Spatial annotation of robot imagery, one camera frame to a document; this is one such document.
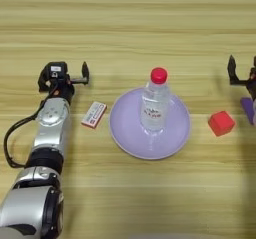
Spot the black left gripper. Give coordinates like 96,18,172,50
37,60,91,105

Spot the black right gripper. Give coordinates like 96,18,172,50
227,54,256,101

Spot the white and pink eraser box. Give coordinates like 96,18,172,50
80,100,108,130

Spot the red cube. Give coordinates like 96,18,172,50
207,110,237,138

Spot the clear bottle with red cap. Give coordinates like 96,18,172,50
139,66,172,135

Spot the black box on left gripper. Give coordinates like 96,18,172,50
45,61,69,81

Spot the lilac round plate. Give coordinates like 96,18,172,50
109,87,192,161

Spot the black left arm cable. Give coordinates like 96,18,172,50
3,87,59,169

